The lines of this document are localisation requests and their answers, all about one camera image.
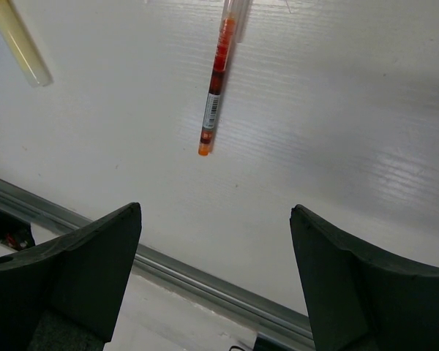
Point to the red gel pen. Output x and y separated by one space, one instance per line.
230 31

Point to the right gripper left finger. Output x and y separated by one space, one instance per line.
66 293

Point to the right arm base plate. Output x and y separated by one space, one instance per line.
14 233

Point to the aluminium table rail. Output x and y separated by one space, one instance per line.
270 319

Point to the yellow highlighter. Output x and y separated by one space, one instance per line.
22 47

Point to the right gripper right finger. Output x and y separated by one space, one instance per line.
359 296

